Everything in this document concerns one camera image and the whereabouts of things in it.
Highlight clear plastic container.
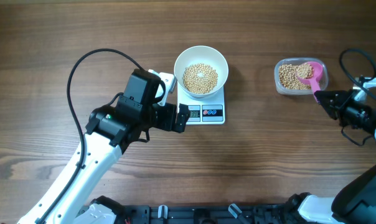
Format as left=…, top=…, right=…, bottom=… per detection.
left=274, top=57, right=329, bottom=95

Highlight white bowl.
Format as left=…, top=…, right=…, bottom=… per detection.
left=174, top=45, right=229, bottom=98

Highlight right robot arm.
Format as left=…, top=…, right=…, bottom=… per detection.
left=285, top=90, right=376, bottom=223

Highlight soybeans in container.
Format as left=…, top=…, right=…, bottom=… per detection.
left=278, top=63, right=314, bottom=90

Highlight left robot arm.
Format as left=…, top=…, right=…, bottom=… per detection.
left=18, top=132, right=122, bottom=224

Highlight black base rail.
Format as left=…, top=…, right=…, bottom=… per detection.
left=121, top=204, right=300, bottom=224

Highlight soybeans in bowl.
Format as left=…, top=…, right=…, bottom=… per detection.
left=182, top=63, right=219, bottom=94

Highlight white digital kitchen scale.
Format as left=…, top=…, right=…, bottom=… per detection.
left=177, top=84, right=225, bottom=125

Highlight pink measuring scoop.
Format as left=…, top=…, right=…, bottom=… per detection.
left=296, top=61, right=323, bottom=101

